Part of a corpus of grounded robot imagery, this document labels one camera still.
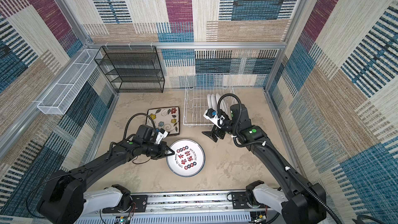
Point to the white wire dish rack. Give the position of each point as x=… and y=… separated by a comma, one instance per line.
x=197, y=87

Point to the black wire shelf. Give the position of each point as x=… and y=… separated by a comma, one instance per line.
x=131, y=69

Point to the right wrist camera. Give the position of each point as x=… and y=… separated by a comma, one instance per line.
x=213, y=117

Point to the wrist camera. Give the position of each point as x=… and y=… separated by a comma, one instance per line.
x=213, y=117
x=161, y=134

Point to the aluminium mounting rail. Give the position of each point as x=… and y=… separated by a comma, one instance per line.
x=110, y=197

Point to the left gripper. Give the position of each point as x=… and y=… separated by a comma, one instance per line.
x=162, y=151

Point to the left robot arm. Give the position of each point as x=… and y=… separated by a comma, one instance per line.
x=62, y=201

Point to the white round plate four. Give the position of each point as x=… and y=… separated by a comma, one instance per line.
x=218, y=96

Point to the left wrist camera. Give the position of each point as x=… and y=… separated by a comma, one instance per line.
x=161, y=134

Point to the white round plate one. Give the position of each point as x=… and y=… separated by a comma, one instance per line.
x=188, y=160

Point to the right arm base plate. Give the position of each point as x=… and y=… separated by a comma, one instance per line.
x=240, y=200

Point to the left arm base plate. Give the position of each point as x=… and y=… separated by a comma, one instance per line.
x=130, y=204

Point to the white mesh wall basket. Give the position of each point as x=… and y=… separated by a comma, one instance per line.
x=61, y=96

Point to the white round plate three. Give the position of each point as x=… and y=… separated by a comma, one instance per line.
x=213, y=102

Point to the white round plate two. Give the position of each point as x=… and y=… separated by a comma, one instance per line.
x=209, y=101

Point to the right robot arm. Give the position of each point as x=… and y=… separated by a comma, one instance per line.
x=299, y=201

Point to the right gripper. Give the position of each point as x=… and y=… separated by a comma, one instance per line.
x=218, y=130

